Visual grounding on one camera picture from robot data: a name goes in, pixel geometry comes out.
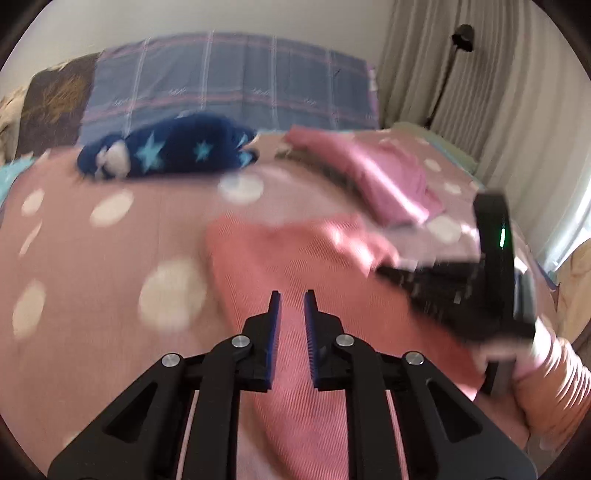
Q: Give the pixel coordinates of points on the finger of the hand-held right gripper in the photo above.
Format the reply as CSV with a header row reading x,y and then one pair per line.
x,y
438,286

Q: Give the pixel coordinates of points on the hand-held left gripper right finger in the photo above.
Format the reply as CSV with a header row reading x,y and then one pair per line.
x,y
311,341

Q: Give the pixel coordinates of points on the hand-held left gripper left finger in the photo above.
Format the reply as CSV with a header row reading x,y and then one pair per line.
x,y
273,341

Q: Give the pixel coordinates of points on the coral pink knit shirt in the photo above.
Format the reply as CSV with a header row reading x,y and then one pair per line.
x,y
286,258

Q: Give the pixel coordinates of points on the person's right forearm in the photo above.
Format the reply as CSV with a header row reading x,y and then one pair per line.
x,y
558,383

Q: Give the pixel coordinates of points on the pink folded garment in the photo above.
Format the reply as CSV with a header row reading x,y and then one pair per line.
x,y
369,175

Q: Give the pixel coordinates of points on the light green bedsheet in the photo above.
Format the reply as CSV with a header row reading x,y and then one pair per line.
x,y
443,147

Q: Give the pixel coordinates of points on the grey folded garment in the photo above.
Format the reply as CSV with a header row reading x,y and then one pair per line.
x,y
337,177

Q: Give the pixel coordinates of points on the beige pleated curtain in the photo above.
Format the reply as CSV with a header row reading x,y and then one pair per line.
x,y
531,115

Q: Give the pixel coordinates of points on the pink polka-dot bedsheet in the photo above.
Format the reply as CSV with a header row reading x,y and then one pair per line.
x,y
92,258

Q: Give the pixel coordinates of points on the navy star plush toy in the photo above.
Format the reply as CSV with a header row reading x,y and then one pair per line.
x,y
184,143

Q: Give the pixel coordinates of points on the black lamp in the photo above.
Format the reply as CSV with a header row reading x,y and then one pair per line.
x,y
463,37

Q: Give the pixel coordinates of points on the blue plaid pillow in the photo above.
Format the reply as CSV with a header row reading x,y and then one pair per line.
x,y
231,78

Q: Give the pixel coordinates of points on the light blue cloth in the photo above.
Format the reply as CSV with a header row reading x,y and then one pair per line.
x,y
14,182

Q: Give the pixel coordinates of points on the brown patterned pillow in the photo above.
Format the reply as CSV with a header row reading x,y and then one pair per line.
x,y
51,101

